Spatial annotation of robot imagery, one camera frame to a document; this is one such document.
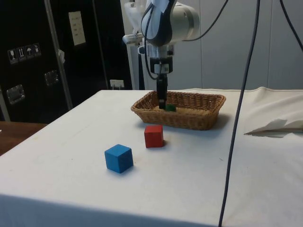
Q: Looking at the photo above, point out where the red cube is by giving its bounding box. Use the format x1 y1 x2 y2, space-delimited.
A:
144 124 165 149

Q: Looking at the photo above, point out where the black cable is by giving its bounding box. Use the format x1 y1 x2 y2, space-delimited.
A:
279 0 303 48
218 0 261 227
141 3 159 80
182 0 231 42

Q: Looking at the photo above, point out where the blue cube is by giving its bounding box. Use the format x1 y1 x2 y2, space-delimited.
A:
104 143 134 175

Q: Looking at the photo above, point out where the black cabinet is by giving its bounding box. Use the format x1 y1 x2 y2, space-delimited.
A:
0 0 134 124

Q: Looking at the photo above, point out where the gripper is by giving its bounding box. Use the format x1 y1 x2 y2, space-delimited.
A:
149 57 173 110

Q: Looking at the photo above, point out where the wicker basket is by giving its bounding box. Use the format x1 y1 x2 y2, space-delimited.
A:
131 90 227 131

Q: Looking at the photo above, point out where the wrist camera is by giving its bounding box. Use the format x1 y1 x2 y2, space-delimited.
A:
122 33 144 46

